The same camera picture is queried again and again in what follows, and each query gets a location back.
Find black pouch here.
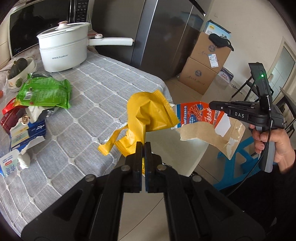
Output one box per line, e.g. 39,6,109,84
208,33,234,51

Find dark green squash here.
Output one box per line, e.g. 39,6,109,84
8,58,28,79

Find person's right forearm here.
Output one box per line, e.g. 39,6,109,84
225,160,296,241

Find person's right hand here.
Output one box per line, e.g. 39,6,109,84
249,124,296,174

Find blue plastic stool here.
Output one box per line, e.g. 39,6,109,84
213,137,262,191

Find blue-white torn carton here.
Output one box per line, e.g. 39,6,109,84
10,120,47,152

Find white tissue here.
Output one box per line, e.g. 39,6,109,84
18,153,31,170

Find white pot lid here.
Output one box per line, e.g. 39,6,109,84
37,21,90,39

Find black microwave oven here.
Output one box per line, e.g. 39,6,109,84
9,0,92,57

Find white electric pot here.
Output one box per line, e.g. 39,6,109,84
36,21,135,72

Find crumpled white paper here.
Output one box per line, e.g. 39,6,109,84
25,105,54,122

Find brown cardboard box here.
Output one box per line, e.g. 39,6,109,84
190,31,232,75
178,57,220,95

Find torn red-white cardboard carton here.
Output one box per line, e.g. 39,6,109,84
171,101,246,160

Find red tin can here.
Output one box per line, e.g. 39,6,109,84
0,109,30,135

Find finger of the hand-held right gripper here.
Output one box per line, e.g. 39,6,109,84
209,101,261,112

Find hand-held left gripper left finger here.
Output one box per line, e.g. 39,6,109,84
20,142,143,241

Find red oval food packet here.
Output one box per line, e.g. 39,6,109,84
2,97,18,114

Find yellow plastic wrapper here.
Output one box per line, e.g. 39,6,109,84
97,90,180,175

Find white bowl with dark vegetable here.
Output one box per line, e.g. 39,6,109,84
7,57,37,92

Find glass door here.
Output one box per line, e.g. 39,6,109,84
269,37,296,95

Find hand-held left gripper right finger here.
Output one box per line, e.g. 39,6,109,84
144,142,266,241

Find small blue-white printed box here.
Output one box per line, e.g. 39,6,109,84
217,67,234,84

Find black folding chair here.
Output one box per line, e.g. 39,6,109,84
231,74,257,102

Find green snack packet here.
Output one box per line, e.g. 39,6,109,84
14,74,72,110

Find small blue-white carton piece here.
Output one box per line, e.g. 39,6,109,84
0,149,20,178

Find grey checked tablecloth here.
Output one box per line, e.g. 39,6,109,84
0,45,173,230

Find grey refrigerator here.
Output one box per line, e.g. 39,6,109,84
91,0,206,80

